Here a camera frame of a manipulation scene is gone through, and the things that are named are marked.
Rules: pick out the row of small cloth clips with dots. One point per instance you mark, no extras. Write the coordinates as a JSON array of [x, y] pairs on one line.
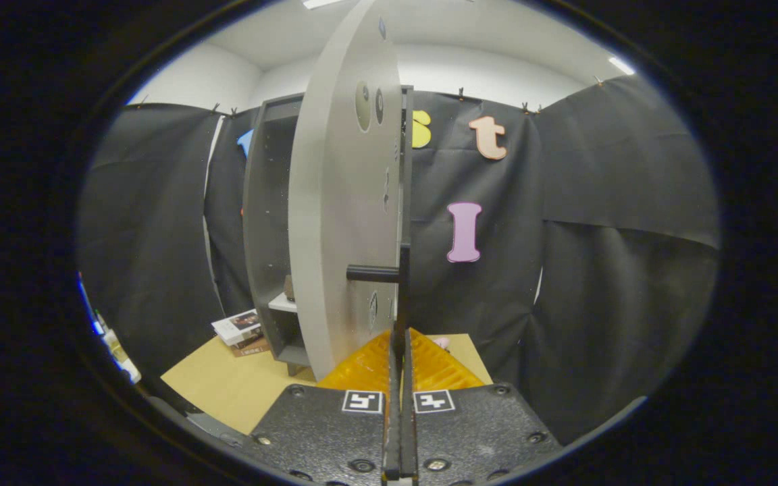
[[460, 93]]

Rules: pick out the small ceiling light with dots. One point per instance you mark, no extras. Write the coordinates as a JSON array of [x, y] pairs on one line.
[[621, 65]]

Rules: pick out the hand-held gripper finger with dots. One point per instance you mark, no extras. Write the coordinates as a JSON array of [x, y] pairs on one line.
[[408, 439], [393, 439]]

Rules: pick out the brown book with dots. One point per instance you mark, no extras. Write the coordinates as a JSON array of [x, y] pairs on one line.
[[254, 347]]

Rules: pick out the white book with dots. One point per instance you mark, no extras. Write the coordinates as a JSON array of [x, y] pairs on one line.
[[237, 326]]

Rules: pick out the black backdrop cloth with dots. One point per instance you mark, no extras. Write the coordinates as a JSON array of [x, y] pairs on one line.
[[598, 270]]

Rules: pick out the pink green plush toy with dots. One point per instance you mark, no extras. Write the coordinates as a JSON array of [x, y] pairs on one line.
[[442, 342]]

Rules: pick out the dark grey shoe cabinet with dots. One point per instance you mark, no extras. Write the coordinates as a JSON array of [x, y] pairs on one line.
[[264, 202]]

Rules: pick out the long ceiling light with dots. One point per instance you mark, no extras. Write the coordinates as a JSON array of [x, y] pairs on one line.
[[318, 3]]

